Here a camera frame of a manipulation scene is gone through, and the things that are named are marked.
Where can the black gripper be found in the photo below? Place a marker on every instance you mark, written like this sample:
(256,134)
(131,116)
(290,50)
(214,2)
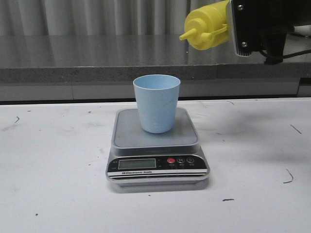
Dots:
(266,23)

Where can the yellow squeeze bottle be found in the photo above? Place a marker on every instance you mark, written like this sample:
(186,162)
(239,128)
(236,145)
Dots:
(206,27)

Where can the light blue plastic cup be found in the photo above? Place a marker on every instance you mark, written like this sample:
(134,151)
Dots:
(156,97)

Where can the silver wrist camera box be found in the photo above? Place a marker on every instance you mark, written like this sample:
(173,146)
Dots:
(236,14)

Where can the grey stone counter ledge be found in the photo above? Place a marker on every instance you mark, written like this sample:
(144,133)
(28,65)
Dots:
(122,58)

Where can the white appliance in corner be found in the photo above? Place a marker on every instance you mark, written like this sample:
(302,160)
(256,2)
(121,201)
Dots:
(302,30)

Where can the silver electronic kitchen scale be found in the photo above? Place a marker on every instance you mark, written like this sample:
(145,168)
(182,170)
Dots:
(138,157)

